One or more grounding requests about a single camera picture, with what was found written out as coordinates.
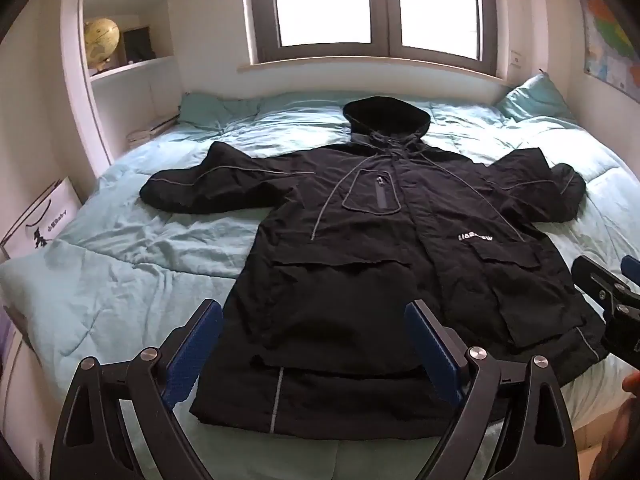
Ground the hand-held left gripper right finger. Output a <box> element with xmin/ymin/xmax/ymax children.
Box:
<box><xmin>404</xmin><ymin>299</ymin><xmax>577</xmax><ymax>480</ymax></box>

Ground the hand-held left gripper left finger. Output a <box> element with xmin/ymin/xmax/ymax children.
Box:
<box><xmin>50</xmin><ymin>299</ymin><xmax>224</xmax><ymax>480</ymax></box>

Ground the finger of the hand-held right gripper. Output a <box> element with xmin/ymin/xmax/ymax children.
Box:
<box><xmin>571</xmin><ymin>255</ymin><xmax>635</xmax><ymax>319</ymax></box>
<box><xmin>621</xmin><ymin>254</ymin><xmax>640</xmax><ymax>295</ymax></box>

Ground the black hooded jacket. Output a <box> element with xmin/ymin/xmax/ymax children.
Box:
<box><xmin>140</xmin><ymin>96</ymin><xmax>610</xmax><ymax>436</ymax></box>

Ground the light teal comforter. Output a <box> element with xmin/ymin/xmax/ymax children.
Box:
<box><xmin>0</xmin><ymin>74</ymin><xmax>640</xmax><ymax>480</ymax></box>

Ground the teal pillow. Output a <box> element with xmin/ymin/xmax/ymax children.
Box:
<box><xmin>179</xmin><ymin>92</ymin><xmax>263</xmax><ymax>127</ymax></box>
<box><xmin>495</xmin><ymin>74</ymin><xmax>576</xmax><ymax>123</ymax></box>

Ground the white paper bag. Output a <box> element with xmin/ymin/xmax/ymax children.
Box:
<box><xmin>0</xmin><ymin>177</ymin><xmax>83</xmax><ymax>261</ymax></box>

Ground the white built-in bookshelf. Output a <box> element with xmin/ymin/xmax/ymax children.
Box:
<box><xmin>59</xmin><ymin>0</ymin><xmax>182</xmax><ymax>176</ymax></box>

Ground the golden desk globe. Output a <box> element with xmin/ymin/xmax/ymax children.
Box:
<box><xmin>83</xmin><ymin>17</ymin><xmax>121</xmax><ymax>73</ymax></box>

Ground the grey framed window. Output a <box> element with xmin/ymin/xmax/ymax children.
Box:
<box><xmin>239</xmin><ymin>0</ymin><xmax>501</xmax><ymax>77</ymax></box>

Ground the colourful wall map poster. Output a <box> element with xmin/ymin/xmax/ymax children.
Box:
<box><xmin>574</xmin><ymin>0</ymin><xmax>637</xmax><ymax>95</ymax></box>

